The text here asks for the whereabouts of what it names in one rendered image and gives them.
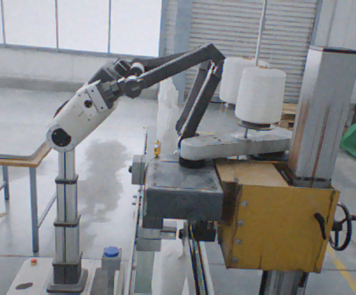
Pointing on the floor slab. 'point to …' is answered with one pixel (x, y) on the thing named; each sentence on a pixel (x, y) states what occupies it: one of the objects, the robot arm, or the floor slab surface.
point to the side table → (30, 187)
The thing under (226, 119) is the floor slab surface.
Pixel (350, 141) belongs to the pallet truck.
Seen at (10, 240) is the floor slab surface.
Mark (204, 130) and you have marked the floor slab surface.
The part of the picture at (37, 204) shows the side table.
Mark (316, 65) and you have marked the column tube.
